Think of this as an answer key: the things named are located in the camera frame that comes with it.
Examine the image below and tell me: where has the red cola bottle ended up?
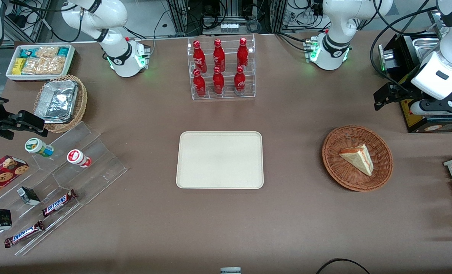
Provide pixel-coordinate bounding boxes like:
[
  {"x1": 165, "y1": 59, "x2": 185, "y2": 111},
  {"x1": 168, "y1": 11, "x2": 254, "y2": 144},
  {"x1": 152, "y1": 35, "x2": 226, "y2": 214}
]
[
  {"x1": 234, "y1": 65, "x2": 247, "y2": 95},
  {"x1": 193, "y1": 68, "x2": 207, "y2": 97},
  {"x1": 237, "y1": 37, "x2": 249, "y2": 69},
  {"x1": 213, "y1": 39, "x2": 226, "y2": 72},
  {"x1": 193, "y1": 41, "x2": 207, "y2": 73},
  {"x1": 212, "y1": 67, "x2": 225, "y2": 96}
]

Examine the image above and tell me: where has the clear acrylic stepped stand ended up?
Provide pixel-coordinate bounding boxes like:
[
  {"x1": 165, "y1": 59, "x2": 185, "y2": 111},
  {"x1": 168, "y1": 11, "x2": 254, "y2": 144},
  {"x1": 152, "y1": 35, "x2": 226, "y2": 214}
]
[{"x1": 0, "y1": 121, "x2": 128, "y2": 256}]

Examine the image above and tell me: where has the white power strip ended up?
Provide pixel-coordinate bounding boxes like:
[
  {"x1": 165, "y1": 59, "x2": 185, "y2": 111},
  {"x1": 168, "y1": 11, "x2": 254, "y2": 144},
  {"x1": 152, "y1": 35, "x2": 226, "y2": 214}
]
[{"x1": 219, "y1": 22, "x2": 240, "y2": 34}]

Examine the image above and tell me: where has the aluminium foil container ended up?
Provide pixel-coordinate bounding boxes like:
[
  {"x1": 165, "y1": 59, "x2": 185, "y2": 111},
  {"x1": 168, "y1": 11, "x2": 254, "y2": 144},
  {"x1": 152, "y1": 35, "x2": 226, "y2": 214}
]
[{"x1": 34, "y1": 80, "x2": 79, "y2": 123}]

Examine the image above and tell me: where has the triangular sandwich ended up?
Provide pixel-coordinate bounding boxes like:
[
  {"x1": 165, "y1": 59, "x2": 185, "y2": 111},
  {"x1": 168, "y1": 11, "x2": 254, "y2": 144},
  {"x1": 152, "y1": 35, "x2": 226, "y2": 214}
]
[{"x1": 338, "y1": 143, "x2": 374, "y2": 177}]

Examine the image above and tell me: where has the steel warmer pan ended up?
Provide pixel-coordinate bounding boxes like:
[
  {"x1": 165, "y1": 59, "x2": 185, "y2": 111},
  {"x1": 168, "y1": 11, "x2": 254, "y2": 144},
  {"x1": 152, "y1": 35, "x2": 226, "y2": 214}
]
[{"x1": 412, "y1": 36, "x2": 446, "y2": 58}]

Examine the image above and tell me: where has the red cookie box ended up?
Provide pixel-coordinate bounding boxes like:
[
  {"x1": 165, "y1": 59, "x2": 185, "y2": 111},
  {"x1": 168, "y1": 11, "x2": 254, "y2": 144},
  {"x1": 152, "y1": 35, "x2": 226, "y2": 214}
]
[{"x1": 0, "y1": 155, "x2": 29, "y2": 203}]

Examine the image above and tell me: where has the small black box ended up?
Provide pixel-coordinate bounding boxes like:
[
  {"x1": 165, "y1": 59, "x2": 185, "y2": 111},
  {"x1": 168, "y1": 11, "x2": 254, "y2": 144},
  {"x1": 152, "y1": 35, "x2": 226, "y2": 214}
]
[
  {"x1": 0, "y1": 209, "x2": 13, "y2": 231},
  {"x1": 17, "y1": 186, "x2": 41, "y2": 206}
]

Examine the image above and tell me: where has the white snack bin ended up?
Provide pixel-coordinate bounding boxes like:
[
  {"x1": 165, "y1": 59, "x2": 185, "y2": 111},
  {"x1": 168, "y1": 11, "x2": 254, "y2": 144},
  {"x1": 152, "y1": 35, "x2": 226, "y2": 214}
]
[{"x1": 6, "y1": 44, "x2": 76, "y2": 81}]

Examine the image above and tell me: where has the small clear cracker packet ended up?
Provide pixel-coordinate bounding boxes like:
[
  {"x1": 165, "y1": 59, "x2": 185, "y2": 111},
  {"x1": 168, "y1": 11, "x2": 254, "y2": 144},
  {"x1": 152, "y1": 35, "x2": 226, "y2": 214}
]
[{"x1": 35, "y1": 46, "x2": 60, "y2": 58}]

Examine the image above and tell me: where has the brown wicker basket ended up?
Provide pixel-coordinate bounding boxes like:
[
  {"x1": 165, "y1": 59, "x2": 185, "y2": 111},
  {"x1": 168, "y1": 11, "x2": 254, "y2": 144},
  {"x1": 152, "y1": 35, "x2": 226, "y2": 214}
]
[{"x1": 322, "y1": 126, "x2": 394, "y2": 192}]

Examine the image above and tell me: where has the green lid drink cup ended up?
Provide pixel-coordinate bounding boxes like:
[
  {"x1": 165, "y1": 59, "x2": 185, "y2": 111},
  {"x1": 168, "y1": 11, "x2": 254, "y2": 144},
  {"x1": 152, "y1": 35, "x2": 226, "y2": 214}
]
[{"x1": 24, "y1": 138, "x2": 54, "y2": 158}]

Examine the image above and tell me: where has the black food warmer appliance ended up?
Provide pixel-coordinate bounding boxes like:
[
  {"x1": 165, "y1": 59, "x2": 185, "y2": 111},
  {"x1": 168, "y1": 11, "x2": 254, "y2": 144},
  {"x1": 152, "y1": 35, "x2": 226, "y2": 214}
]
[{"x1": 374, "y1": 10, "x2": 452, "y2": 134}]

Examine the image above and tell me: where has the red lid drink cup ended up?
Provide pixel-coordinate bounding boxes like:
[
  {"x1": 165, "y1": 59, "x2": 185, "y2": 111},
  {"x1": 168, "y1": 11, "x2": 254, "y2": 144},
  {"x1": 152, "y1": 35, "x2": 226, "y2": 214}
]
[{"x1": 67, "y1": 149, "x2": 92, "y2": 168}]

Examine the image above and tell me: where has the clear acrylic bottle rack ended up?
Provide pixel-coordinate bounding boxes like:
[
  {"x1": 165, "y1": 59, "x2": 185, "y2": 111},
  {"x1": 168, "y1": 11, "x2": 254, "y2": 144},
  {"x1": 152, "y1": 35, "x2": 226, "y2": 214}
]
[{"x1": 187, "y1": 34, "x2": 256, "y2": 100}]

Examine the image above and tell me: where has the tan wicker basket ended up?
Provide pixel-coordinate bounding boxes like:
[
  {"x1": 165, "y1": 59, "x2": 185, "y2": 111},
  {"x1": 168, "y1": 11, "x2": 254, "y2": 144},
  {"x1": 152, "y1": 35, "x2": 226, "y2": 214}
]
[{"x1": 33, "y1": 75, "x2": 88, "y2": 133}]

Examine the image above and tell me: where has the large clear cracker packet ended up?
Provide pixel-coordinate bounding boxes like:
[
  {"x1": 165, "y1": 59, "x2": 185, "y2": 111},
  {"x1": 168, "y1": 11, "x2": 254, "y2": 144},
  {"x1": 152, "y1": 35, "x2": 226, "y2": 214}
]
[{"x1": 22, "y1": 56, "x2": 66, "y2": 75}]

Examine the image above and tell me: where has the brown Snickers bar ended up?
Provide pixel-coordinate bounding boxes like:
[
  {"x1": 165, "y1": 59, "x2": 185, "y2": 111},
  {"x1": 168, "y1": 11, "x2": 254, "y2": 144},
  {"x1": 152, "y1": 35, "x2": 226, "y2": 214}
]
[
  {"x1": 4, "y1": 220, "x2": 45, "y2": 249},
  {"x1": 41, "y1": 189, "x2": 77, "y2": 217}
]

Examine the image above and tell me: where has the black table cable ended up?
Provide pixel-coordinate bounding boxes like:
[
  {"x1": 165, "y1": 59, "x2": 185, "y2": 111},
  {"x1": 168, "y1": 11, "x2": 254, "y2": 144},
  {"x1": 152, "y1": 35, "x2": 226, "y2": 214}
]
[{"x1": 316, "y1": 258, "x2": 371, "y2": 274}]

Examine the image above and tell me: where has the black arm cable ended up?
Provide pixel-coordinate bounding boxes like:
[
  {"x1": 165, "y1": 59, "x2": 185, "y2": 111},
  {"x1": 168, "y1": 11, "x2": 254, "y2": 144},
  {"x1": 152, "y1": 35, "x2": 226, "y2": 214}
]
[{"x1": 370, "y1": 0, "x2": 439, "y2": 94}]

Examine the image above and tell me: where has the beige plastic tray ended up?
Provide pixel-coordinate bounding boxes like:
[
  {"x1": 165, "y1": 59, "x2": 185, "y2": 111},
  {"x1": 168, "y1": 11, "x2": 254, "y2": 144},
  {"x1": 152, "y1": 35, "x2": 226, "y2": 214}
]
[{"x1": 176, "y1": 131, "x2": 264, "y2": 190}]

